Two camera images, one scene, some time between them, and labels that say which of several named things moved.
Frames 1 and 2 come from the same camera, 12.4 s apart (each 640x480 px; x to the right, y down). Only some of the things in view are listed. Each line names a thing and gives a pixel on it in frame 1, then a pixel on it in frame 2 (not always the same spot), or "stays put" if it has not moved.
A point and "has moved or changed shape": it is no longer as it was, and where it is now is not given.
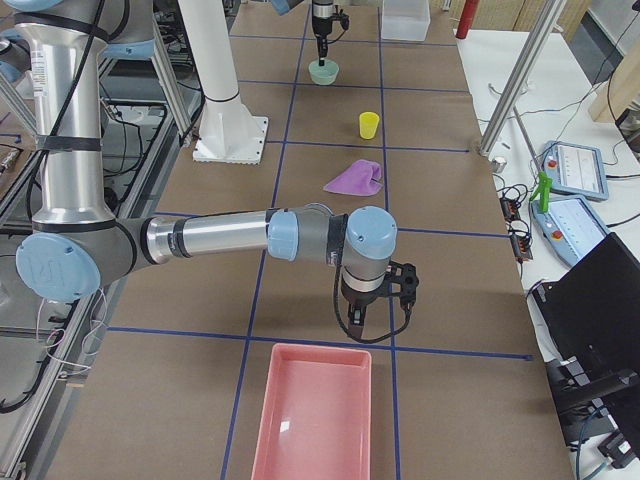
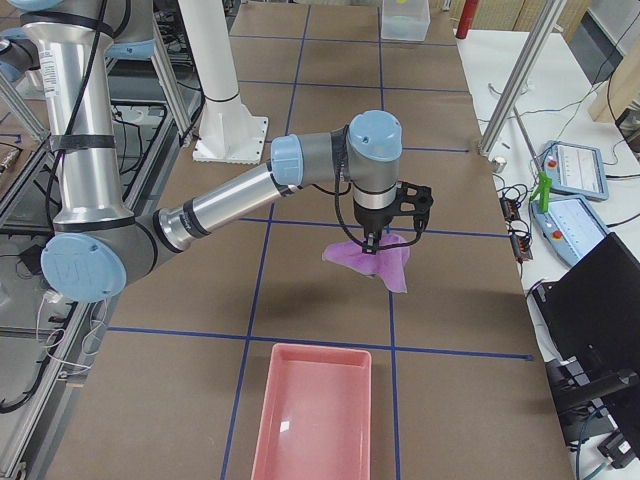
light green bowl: x=323 y=75 -> x=401 y=22
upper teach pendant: x=576 y=170 stays put
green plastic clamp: x=544 y=182 stays put
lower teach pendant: x=570 y=227 stays put
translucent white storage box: x=405 y=20 stays put
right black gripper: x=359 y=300 -> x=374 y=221
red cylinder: x=467 y=18 stays put
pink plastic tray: x=315 y=419 stays put
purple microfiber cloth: x=362 y=178 has moved or changed shape
